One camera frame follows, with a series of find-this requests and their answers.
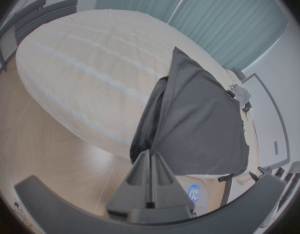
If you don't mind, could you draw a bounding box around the blue-green curtain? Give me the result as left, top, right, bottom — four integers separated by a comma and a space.
166, 0, 289, 70
95, 0, 197, 24

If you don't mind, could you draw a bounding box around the black T-shirt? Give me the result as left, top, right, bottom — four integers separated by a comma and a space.
129, 46, 250, 183

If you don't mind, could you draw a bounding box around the white printed pillow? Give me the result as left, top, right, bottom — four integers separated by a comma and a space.
223, 68, 242, 87

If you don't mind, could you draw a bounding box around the bed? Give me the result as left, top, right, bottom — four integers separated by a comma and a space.
15, 8, 291, 205

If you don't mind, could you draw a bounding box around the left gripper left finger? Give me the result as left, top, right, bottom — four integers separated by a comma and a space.
106, 149, 150, 215

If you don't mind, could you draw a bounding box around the grey garment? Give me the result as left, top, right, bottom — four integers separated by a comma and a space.
229, 83, 251, 108

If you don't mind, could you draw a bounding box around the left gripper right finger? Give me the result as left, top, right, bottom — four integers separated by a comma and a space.
150, 149, 196, 215

